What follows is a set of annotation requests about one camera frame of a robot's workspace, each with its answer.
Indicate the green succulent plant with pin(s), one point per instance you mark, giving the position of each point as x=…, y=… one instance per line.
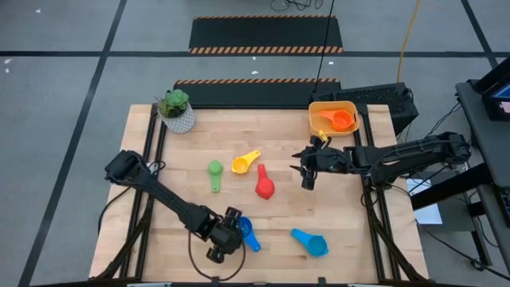
x=174, y=101

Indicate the white paper sheet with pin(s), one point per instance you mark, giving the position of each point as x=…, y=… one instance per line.
x=428, y=211

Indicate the white triangle-patterned plant pot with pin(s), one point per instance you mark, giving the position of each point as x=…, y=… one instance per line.
x=181, y=124

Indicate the yellow plastic basket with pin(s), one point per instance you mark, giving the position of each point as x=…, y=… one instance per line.
x=315, y=115

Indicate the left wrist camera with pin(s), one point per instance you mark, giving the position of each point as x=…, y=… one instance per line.
x=227, y=237

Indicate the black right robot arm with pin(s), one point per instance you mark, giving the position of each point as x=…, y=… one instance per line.
x=398, y=157

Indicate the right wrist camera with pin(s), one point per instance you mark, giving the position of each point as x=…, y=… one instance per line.
x=326, y=159

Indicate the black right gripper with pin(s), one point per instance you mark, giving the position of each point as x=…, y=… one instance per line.
x=308, y=183

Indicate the black aluminium table frame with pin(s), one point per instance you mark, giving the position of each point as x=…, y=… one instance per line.
x=363, y=123

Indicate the black laptop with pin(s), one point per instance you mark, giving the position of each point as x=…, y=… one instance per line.
x=494, y=103

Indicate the yellow measuring cup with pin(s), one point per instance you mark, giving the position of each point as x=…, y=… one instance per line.
x=240, y=164

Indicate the orange measuring cup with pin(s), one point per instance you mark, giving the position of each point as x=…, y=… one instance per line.
x=342, y=120

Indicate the green measuring cup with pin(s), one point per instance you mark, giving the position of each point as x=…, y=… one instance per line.
x=215, y=168

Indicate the light blue measuring cup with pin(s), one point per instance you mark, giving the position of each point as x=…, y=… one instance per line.
x=316, y=245

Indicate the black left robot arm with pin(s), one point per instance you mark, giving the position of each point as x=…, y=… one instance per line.
x=159, y=191

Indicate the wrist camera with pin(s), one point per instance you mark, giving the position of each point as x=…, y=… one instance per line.
x=227, y=237
x=326, y=159

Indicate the red measuring cup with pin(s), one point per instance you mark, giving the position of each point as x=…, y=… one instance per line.
x=265, y=187

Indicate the black hazard-striped floor mat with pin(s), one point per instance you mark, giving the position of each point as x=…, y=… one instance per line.
x=263, y=32
x=255, y=93

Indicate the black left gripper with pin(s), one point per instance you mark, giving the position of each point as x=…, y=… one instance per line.
x=233, y=213

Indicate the dark grey desk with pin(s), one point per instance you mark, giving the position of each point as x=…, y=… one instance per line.
x=490, y=139

